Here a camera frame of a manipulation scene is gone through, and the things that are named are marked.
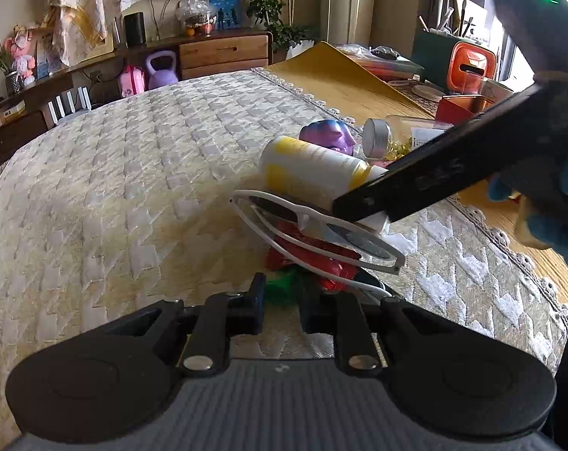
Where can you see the pink plush doll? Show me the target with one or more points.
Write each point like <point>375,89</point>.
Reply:
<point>20,47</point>

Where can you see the green plastic toy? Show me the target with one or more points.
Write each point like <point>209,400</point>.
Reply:
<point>281,290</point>

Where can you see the stack of plastic folders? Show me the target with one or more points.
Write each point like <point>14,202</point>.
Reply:
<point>391,68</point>

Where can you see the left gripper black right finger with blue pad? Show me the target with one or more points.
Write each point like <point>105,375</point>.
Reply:
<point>447,378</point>

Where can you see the purple kettlebell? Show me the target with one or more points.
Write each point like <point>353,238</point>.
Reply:
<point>161,77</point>

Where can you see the purple blue mushroom toy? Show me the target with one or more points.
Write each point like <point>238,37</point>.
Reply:
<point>330,134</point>

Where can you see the clear jar silver lid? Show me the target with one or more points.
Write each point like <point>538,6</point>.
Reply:
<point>394,136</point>

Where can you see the green potted plant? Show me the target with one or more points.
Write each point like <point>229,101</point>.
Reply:
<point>277,18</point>

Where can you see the yellow wood-grain mat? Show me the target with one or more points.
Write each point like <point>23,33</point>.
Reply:
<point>331,76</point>

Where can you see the white yellow plastic bottle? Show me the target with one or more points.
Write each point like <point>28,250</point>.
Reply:
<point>312,175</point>

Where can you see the white wifi router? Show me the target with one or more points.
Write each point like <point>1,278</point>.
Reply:
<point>69,105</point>

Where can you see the wrapped fruit basket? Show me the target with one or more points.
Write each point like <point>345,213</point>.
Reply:
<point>196,17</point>

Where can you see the pink toy case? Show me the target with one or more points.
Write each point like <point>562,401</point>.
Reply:
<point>131,81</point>

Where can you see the round cream lid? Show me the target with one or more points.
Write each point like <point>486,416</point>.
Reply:
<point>427,93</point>

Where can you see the wooden drawer cabinet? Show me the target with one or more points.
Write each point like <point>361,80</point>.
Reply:
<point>220,51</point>

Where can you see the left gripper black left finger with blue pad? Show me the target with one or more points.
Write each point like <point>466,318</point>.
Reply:
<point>107,382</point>

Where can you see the orange tissue box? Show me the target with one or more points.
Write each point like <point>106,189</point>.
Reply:
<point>469,65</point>

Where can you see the dark green storage bag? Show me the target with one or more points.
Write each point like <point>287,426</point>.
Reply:
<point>433,52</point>

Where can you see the white standing air conditioner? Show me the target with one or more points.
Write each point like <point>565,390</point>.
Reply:
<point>346,21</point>

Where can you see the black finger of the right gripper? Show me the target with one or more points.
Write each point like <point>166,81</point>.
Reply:
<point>494,141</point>

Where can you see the blue gloved hand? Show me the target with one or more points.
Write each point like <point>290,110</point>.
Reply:
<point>543,184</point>

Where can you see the red metal tin box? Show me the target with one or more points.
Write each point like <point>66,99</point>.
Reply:
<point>458,109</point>

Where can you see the blue picture card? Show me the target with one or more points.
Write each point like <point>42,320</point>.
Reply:
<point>227,13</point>

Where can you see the cream quilted table cover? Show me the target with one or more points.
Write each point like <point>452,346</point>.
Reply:
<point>128,204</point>

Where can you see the black cylinder speaker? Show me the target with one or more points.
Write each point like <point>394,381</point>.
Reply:
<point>134,27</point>

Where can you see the red snack packet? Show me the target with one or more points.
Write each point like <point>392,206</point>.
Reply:
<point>276,261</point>

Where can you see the small potted plant left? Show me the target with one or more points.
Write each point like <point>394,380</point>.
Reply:
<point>8,68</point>

